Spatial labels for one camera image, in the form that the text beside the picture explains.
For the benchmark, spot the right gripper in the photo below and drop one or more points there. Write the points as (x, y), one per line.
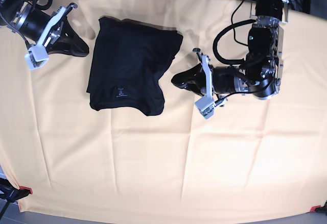
(69, 42)

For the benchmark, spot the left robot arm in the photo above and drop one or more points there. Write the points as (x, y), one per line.
(259, 73)

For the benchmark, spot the black T-shirt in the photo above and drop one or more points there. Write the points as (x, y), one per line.
(128, 60)

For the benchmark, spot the red black clamp left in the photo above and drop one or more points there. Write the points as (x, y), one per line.
(11, 194)

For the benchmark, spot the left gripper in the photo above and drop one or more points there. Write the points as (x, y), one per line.
(225, 80)

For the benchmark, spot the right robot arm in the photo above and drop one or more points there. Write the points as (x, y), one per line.
(11, 9)

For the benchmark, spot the red black clamp right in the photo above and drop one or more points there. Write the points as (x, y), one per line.
(319, 209)

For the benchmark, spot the yellow table cloth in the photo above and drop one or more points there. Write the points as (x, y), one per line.
(253, 160)

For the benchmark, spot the red black clamp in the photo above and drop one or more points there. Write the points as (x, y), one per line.
(11, 194)
(319, 209)

